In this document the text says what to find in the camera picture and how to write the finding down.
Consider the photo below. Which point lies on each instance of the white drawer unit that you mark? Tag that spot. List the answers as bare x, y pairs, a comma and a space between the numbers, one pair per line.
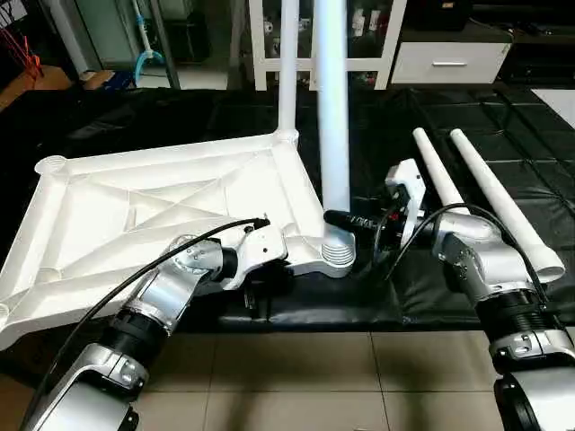
449, 63

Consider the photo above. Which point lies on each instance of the white glass-door cabinet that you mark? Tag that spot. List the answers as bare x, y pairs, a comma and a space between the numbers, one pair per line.
269, 45

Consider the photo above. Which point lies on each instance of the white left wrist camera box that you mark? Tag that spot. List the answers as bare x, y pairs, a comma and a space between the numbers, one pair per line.
256, 251

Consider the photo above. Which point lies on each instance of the brown wooden desk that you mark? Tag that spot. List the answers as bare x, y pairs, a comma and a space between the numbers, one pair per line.
31, 85

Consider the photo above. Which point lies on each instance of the black work mat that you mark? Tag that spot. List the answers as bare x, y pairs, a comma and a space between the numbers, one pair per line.
386, 296

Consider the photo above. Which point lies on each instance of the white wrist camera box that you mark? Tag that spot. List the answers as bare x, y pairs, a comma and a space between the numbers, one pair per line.
406, 193
256, 251

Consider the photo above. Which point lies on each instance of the white plastic table leg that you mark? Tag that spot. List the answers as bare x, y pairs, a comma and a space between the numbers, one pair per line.
287, 67
436, 171
334, 117
503, 197

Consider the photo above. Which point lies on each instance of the black speaker box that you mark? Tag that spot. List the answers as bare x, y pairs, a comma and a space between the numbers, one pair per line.
440, 13

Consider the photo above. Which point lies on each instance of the blue and yellow box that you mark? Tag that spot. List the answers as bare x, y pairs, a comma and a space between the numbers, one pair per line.
108, 81

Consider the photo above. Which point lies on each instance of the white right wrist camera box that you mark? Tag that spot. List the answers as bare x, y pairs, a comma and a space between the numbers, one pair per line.
406, 193

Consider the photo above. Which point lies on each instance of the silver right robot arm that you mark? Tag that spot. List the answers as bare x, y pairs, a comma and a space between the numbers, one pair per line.
494, 287

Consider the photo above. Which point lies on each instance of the white plastic table top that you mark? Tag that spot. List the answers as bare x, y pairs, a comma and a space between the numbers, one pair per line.
144, 206

